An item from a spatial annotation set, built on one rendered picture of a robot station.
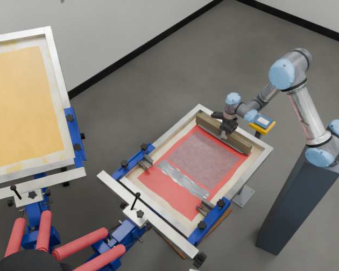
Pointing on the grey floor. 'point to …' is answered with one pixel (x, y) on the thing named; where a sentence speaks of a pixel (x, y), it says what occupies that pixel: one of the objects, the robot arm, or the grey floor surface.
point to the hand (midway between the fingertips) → (221, 134)
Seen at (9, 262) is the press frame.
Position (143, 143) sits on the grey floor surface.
